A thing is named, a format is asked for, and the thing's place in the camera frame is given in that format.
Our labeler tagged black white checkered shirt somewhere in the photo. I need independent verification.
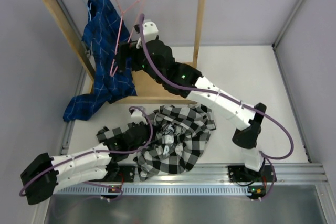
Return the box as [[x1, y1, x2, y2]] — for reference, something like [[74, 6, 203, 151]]
[[133, 104, 216, 181]]

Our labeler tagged pink wire hanger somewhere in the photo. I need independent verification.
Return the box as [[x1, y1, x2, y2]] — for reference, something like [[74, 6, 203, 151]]
[[109, 0, 145, 77]]

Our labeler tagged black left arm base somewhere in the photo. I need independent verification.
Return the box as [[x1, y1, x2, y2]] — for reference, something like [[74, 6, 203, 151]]
[[90, 163, 135, 183]]

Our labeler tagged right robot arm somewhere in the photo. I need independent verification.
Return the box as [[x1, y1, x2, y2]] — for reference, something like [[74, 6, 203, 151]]
[[115, 39, 266, 180]]

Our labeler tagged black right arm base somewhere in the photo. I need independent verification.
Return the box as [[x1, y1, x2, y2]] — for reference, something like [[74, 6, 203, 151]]
[[228, 165, 263, 183]]

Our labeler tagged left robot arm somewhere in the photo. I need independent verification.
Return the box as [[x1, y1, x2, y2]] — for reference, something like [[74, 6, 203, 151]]
[[19, 122, 156, 205]]

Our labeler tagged blue plaid shirt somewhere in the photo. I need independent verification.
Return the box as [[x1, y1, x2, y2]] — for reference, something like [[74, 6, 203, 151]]
[[63, 0, 137, 122]]

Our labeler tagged wooden clothes rack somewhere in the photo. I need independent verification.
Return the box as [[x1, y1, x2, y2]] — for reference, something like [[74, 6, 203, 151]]
[[35, 0, 207, 104]]

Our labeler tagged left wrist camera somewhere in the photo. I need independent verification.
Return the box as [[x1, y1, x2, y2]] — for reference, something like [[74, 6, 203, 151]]
[[129, 106, 146, 119]]

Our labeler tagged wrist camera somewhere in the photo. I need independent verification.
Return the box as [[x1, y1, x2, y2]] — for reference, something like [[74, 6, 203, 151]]
[[134, 19, 159, 49], [129, 106, 146, 119]]

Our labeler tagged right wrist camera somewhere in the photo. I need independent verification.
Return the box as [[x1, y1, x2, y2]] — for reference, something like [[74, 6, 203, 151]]
[[134, 19, 159, 49]]

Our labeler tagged blue wire hanger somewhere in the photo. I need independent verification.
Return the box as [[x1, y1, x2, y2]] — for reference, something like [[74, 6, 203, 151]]
[[82, 0, 92, 22]]

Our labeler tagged white slotted cable duct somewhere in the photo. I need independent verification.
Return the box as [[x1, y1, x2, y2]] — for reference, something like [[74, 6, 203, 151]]
[[57, 184, 266, 196]]

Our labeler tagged aluminium rail frame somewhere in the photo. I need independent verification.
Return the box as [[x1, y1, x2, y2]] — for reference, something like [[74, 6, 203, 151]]
[[52, 120, 328, 187]]

